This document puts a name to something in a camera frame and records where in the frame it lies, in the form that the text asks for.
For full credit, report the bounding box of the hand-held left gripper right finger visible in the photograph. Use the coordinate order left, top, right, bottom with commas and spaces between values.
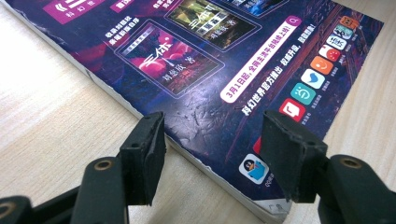
260, 109, 396, 224

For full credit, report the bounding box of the dark illustrated magazine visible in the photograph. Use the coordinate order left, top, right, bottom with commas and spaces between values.
4, 0, 385, 224

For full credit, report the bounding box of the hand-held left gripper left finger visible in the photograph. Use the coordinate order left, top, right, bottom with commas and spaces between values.
70, 111, 166, 224

